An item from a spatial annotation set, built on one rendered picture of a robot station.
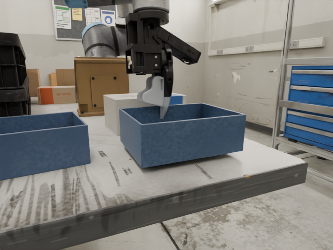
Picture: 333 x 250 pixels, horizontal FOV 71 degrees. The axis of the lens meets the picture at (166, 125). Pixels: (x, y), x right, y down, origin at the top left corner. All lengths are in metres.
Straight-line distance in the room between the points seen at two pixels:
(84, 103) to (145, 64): 0.42
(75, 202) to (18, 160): 0.13
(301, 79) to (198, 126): 1.68
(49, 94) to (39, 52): 2.73
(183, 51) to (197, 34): 4.06
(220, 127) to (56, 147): 0.27
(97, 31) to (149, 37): 0.51
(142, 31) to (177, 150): 0.25
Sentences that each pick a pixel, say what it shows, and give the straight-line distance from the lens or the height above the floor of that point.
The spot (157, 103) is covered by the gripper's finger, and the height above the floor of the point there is 0.79.
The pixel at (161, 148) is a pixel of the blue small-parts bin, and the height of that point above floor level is 0.74.
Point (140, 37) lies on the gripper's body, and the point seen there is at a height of 0.92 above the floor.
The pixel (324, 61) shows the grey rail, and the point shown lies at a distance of 1.91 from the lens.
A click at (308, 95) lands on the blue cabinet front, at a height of 0.67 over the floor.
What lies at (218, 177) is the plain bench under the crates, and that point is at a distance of 0.38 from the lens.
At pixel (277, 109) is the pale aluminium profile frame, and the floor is 0.53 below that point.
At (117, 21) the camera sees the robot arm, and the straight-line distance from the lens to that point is 0.99.
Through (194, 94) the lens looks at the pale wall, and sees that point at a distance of 4.56.
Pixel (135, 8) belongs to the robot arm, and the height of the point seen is 0.98.
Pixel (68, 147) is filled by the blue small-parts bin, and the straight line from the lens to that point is 0.42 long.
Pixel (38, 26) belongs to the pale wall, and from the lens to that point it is 3.96.
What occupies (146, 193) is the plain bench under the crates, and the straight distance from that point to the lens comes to 0.33.
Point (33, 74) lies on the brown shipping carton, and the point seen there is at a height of 0.83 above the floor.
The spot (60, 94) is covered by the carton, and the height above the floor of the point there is 0.74.
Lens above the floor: 0.86
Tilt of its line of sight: 14 degrees down
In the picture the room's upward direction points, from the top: straight up
